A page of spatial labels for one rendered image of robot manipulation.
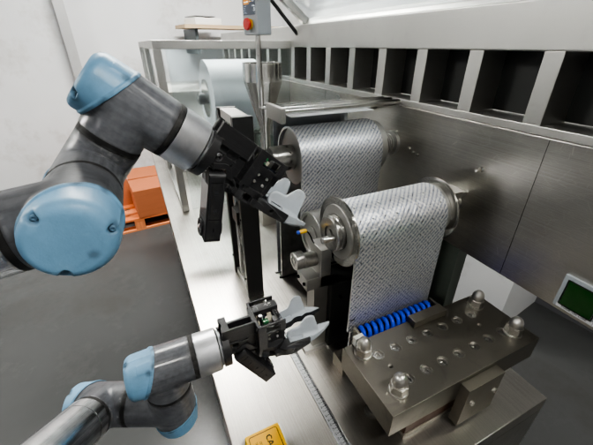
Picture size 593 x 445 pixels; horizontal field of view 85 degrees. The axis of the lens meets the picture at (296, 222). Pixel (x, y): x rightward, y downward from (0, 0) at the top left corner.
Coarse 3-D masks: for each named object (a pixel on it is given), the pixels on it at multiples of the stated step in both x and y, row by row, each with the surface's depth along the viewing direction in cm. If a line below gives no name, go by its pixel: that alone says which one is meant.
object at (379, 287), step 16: (400, 256) 69; (416, 256) 71; (432, 256) 74; (368, 272) 67; (384, 272) 69; (400, 272) 71; (416, 272) 74; (432, 272) 77; (352, 288) 67; (368, 288) 69; (384, 288) 71; (400, 288) 74; (416, 288) 77; (352, 304) 69; (368, 304) 71; (384, 304) 74; (400, 304) 77; (368, 320) 74
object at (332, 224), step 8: (328, 216) 64; (336, 216) 64; (320, 224) 68; (328, 224) 65; (336, 224) 63; (320, 232) 69; (328, 232) 66; (336, 232) 63; (344, 232) 63; (336, 240) 63; (344, 240) 63; (328, 248) 67; (336, 248) 64
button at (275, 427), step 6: (270, 426) 64; (276, 426) 64; (258, 432) 63; (264, 432) 63; (270, 432) 63; (276, 432) 63; (246, 438) 62; (252, 438) 62; (258, 438) 62; (264, 438) 62; (270, 438) 62; (276, 438) 62; (282, 438) 62; (246, 444) 62; (252, 444) 61; (258, 444) 61; (264, 444) 61; (270, 444) 61; (276, 444) 61; (282, 444) 61
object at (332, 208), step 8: (448, 200) 71; (328, 208) 67; (336, 208) 64; (448, 208) 71; (344, 216) 62; (448, 216) 71; (344, 224) 63; (352, 240) 61; (344, 248) 65; (352, 248) 62; (336, 256) 68; (344, 256) 65
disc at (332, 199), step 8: (328, 200) 67; (336, 200) 64; (344, 208) 62; (320, 216) 72; (352, 216) 60; (352, 224) 61; (352, 232) 61; (352, 256) 63; (344, 264) 66; (352, 264) 64
